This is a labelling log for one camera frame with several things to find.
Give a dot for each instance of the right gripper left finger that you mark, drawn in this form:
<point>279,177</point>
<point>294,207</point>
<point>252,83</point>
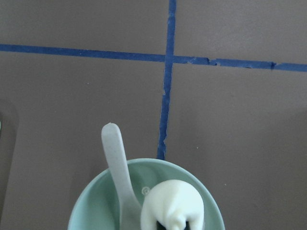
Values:
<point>159,226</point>

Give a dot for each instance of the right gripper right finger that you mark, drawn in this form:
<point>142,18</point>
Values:
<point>191,224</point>

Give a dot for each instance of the white ceramic spoon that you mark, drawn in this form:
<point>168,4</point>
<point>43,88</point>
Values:
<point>129,206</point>

